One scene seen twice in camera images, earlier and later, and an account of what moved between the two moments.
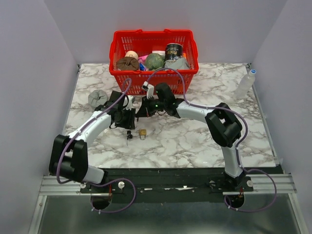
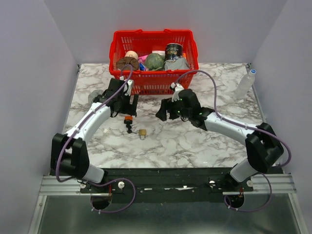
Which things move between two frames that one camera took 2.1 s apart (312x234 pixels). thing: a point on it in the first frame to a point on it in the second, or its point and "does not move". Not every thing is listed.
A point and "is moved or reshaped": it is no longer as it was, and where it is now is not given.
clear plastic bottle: (245, 84) does not move
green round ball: (154, 61) does not move
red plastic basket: (143, 42) does not move
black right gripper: (145, 110) to (166, 104)
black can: (173, 51) does not move
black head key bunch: (129, 136) is moved or reshaped
